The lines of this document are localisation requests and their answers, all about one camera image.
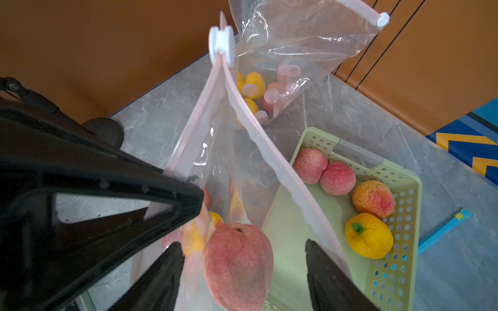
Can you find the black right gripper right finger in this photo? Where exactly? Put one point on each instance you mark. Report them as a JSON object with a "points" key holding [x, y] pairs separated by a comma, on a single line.
{"points": [[329, 287]]}

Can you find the blue zip bag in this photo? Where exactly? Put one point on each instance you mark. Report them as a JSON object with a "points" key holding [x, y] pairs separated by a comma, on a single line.
{"points": [[432, 238]]}

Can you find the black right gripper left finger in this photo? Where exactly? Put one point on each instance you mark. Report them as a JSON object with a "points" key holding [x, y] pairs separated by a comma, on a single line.
{"points": [[157, 288]]}

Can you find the pink peach front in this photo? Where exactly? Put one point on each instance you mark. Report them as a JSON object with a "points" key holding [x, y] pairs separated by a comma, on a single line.
{"points": [[274, 97]]}

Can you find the large pink peach right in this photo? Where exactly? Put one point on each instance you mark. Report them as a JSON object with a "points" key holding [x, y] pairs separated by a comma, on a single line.
{"points": [[374, 197]]}

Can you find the yellow peach with red spot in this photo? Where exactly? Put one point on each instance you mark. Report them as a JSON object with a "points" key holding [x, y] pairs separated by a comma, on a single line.
{"points": [[254, 86]]}

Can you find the pink peach behind top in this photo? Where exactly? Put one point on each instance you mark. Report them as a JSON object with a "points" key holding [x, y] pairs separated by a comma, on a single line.
{"points": [[310, 164]]}

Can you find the clear zip-top bag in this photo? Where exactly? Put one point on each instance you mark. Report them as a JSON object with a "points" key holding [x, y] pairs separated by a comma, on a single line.
{"points": [[300, 42]]}

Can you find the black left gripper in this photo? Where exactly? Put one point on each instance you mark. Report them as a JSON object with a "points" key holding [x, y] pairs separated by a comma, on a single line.
{"points": [[73, 208]]}

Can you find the clear bag with pink dots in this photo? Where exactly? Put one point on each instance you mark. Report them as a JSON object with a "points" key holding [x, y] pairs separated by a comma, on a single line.
{"points": [[225, 151]]}

